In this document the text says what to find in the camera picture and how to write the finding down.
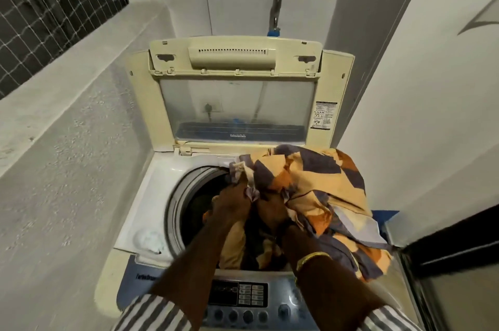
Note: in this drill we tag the white wall socket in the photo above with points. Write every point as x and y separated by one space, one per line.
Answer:
208 108

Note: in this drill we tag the black framed glass door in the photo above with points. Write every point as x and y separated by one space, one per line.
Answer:
448 241

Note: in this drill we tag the printed paper notice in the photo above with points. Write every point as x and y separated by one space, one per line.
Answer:
487 17

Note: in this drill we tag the person's right hand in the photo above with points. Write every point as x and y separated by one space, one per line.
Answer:
273 212

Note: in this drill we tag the glass-windowed washing machine lid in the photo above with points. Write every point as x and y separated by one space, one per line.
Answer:
144 108

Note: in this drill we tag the person's right forearm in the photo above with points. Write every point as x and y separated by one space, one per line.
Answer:
335 291

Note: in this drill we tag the gold bangle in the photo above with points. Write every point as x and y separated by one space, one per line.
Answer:
310 258

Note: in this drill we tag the white window safety net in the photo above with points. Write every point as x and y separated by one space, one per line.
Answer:
46 23

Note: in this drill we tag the person's left hand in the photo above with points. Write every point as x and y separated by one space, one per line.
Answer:
232 204

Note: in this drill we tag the person's left forearm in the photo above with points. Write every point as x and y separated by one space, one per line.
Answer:
195 268

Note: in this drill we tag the cream blue washing machine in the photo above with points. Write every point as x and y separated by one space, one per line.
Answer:
144 202

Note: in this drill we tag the metal wall tap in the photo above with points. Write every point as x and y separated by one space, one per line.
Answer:
275 11

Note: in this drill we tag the orange patterned bedsheet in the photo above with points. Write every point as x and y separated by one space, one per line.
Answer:
323 186

